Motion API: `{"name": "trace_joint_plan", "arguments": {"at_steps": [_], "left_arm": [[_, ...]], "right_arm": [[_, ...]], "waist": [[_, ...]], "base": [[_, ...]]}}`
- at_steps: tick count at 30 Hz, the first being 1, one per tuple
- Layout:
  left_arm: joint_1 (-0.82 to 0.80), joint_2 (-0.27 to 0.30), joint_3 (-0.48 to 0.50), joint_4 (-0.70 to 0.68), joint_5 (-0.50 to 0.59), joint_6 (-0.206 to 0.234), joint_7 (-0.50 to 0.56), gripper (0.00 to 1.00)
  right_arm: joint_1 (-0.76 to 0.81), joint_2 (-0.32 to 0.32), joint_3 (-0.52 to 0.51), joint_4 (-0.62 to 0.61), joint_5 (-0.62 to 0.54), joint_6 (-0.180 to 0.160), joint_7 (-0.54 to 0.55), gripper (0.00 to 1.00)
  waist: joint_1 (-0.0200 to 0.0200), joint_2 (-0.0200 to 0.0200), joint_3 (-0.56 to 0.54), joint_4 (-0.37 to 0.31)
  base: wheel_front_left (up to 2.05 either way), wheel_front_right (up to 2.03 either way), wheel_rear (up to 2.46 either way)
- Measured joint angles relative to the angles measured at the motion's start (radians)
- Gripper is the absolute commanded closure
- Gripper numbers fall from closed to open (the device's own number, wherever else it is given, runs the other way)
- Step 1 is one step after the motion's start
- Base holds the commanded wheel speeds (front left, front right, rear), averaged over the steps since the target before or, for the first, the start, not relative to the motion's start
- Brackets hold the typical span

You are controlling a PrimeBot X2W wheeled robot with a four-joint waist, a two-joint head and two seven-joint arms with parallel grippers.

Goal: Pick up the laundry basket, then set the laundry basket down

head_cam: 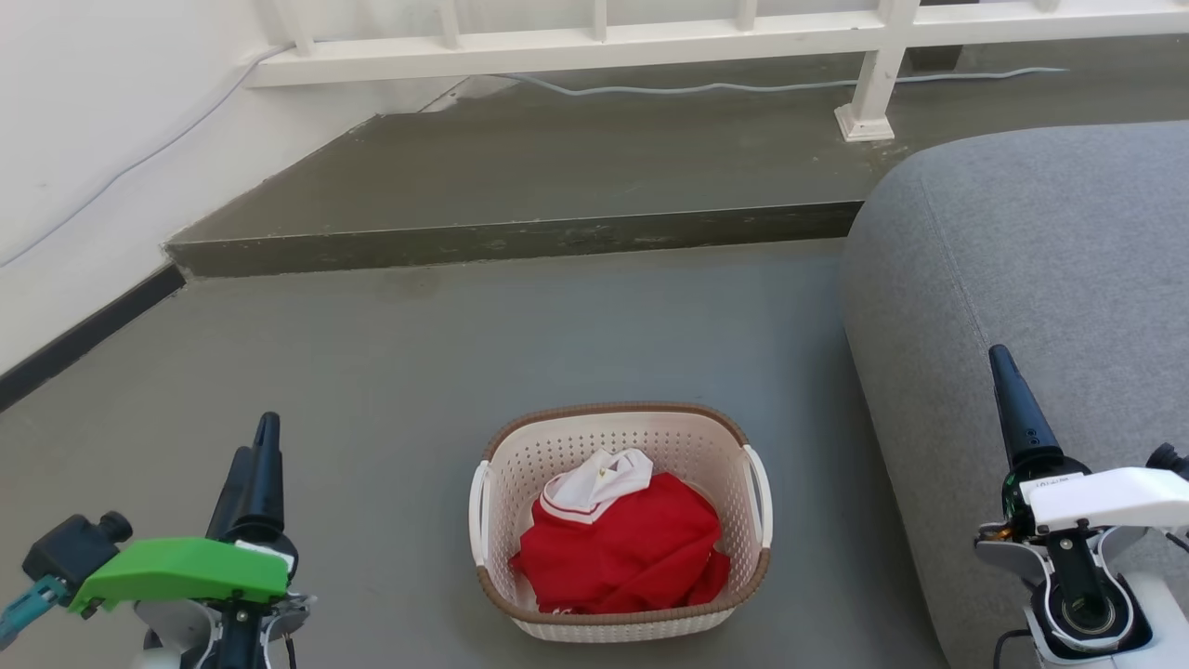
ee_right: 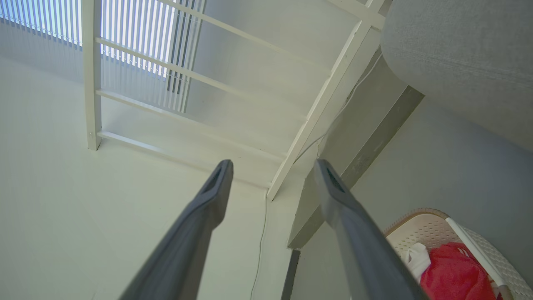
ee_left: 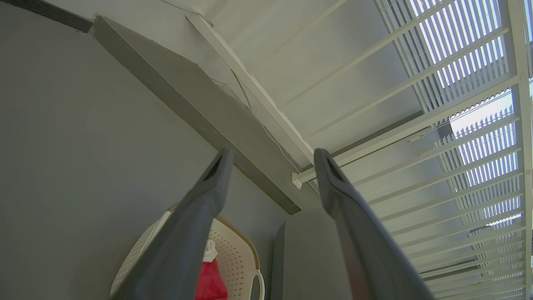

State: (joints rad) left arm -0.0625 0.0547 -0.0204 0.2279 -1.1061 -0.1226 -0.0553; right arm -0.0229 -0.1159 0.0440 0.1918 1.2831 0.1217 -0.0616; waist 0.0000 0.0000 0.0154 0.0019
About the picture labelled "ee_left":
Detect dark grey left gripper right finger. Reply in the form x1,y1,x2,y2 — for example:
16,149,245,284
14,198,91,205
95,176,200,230
314,148,436,300

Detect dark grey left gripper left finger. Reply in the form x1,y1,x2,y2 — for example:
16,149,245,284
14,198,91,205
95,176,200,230
112,148,235,300

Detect white plastic laundry basket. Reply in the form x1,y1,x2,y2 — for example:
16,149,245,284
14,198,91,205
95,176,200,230
110,203,266,300

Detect white garment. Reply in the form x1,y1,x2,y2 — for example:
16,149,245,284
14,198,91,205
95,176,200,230
202,239,219,263

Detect red garment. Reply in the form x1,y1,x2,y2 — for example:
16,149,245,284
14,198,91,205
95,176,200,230
194,258,229,300

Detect white window blinds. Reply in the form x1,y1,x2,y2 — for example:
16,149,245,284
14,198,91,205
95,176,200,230
374,0,533,300

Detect thin white cable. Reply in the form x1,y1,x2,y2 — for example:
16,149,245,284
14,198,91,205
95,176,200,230
210,69,302,173

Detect white ceiling cable duct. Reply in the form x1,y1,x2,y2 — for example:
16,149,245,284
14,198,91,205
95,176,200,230
185,12,315,167

